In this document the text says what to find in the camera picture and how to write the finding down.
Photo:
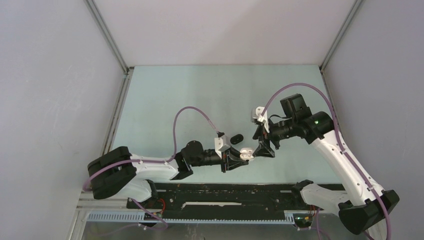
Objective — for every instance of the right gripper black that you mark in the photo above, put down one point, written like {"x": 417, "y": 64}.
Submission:
{"x": 264, "y": 149}

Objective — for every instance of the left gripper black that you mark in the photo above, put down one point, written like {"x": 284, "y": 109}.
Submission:
{"x": 230, "y": 164}

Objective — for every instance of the white square charging case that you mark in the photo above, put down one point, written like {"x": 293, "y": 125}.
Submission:
{"x": 246, "y": 153}

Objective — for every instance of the black oval charging case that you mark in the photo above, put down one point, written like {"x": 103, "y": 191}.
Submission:
{"x": 236, "y": 139}

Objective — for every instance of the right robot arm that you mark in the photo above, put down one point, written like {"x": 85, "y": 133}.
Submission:
{"x": 363, "y": 207}

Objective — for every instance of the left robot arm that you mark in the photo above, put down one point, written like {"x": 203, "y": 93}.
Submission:
{"x": 122, "y": 174}

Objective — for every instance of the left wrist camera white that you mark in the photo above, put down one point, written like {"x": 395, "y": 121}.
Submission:
{"x": 221, "y": 144}

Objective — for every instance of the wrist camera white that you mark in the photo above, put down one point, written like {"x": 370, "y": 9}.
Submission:
{"x": 259, "y": 116}
{"x": 221, "y": 144}

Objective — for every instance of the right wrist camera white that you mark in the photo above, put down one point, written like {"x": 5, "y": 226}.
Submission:
{"x": 259, "y": 116}

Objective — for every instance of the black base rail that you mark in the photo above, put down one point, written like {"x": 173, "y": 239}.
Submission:
{"x": 224, "y": 202}

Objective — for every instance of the right aluminium frame post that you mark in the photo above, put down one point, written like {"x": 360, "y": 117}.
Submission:
{"x": 323, "y": 67}

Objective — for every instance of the aluminium frame post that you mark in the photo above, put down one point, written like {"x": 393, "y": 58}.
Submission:
{"x": 118, "y": 81}
{"x": 323, "y": 67}

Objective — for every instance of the left aluminium frame post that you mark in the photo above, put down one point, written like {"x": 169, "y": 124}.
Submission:
{"x": 118, "y": 81}

